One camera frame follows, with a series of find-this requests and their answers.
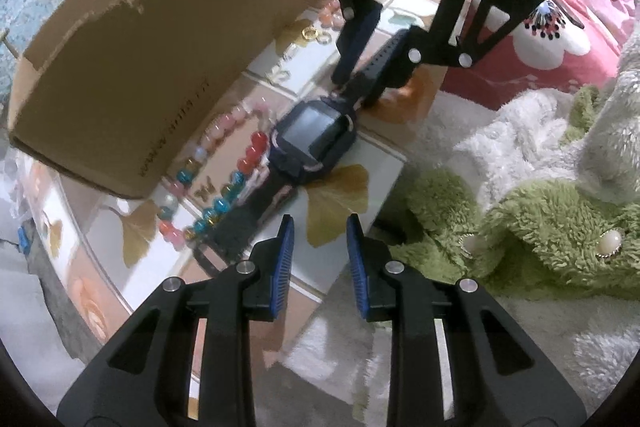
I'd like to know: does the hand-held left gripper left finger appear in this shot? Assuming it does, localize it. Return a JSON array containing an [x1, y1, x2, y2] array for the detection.
[[56, 214, 296, 427]]

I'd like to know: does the white fluffy blanket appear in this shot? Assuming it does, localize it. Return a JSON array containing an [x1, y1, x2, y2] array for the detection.
[[280, 7, 640, 410]]

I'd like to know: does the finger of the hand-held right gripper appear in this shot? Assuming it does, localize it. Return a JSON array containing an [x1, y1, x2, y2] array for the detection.
[[324, 0, 417, 86], [350, 0, 526, 108]]

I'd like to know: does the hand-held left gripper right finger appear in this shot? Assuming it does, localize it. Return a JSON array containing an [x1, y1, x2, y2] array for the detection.
[[346, 213, 588, 427]]

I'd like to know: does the brown cardboard box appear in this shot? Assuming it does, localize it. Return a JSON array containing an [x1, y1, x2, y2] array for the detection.
[[7, 0, 351, 200]]

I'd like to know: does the peach beaded bracelet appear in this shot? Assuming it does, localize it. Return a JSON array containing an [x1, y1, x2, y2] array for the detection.
[[312, 0, 347, 30]]

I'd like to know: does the dark blue smartwatch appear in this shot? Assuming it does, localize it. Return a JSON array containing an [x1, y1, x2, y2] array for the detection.
[[192, 29, 416, 273]]

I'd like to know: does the pink floral blanket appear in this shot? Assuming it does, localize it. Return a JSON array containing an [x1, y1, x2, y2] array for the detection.
[[442, 0, 640, 110]]

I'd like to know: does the multicoloured beaded bracelet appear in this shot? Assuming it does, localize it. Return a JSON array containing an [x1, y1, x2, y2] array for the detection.
[[157, 102, 273, 254]]

